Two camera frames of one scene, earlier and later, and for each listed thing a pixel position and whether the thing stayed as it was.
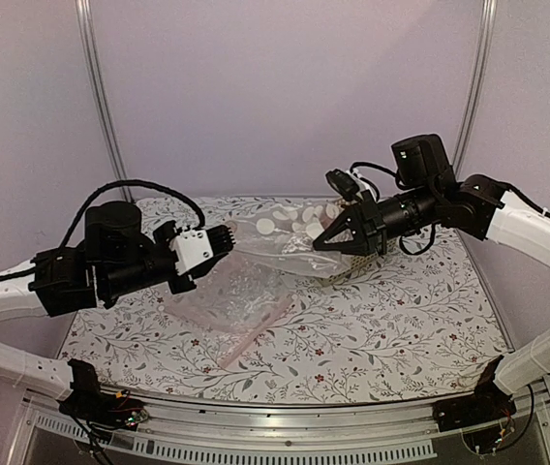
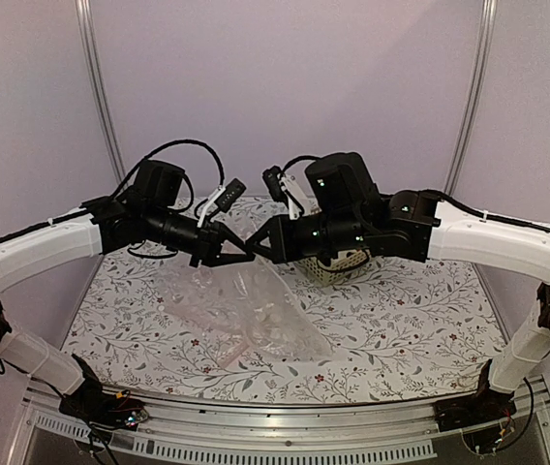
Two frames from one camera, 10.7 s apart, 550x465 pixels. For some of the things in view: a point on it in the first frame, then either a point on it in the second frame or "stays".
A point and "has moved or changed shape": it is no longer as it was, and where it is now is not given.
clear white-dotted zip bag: [282, 234] has moved or changed shape
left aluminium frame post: [84, 14] stays
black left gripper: [189, 285] to [210, 253]
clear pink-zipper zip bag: [231, 307] stays
